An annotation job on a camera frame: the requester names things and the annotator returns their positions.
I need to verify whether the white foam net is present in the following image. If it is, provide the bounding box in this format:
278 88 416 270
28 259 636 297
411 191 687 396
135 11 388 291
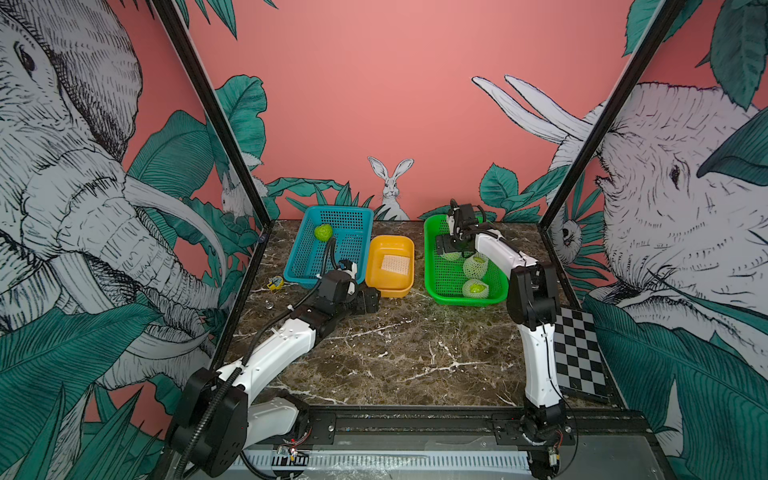
440 252 462 262
462 253 489 280
381 255 411 275

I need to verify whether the yellow plastic tub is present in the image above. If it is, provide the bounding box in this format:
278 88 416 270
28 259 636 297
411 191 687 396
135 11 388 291
365 235 415 298

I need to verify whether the bright green plastic basket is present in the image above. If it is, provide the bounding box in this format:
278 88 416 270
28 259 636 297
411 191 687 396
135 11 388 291
424 214 508 308

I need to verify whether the white foam net sleeve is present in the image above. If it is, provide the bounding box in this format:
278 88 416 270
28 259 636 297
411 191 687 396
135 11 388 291
462 278 489 299

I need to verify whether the teal plastic basket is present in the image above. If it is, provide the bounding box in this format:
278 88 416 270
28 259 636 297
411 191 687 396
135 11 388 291
283 205 375 289

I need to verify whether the green custard apple back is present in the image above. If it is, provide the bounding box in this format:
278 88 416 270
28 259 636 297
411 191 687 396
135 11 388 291
313 224 334 242

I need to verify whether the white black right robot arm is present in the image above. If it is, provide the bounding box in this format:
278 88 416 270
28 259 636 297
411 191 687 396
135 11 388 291
436 200 566 443

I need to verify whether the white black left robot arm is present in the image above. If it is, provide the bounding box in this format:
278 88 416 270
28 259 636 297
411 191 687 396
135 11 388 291
165 239 381 479

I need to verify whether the white foam net in tub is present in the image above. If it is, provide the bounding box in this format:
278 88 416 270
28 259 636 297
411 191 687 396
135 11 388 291
381 255 411 275

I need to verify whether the small yellow blue object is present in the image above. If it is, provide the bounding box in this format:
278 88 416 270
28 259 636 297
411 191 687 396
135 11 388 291
267 276 285 291

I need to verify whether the black white checkerboard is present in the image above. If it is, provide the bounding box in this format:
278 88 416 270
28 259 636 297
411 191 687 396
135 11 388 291
554 307 609 402

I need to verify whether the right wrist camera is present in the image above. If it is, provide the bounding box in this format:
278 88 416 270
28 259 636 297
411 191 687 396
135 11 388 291
449 204 477 239

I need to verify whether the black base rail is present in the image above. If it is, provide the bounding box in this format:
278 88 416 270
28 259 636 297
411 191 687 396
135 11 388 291
256 405 651 450

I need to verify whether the black right frame post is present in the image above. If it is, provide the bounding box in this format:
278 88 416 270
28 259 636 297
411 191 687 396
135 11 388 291
538 0 686 233

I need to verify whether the black frame post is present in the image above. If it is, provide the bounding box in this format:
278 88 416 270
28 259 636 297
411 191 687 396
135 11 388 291
538 0 686 233
152 0 273 230

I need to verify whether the black left frame post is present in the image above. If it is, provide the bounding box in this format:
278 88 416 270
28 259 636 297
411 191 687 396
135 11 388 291
152 0 273 230

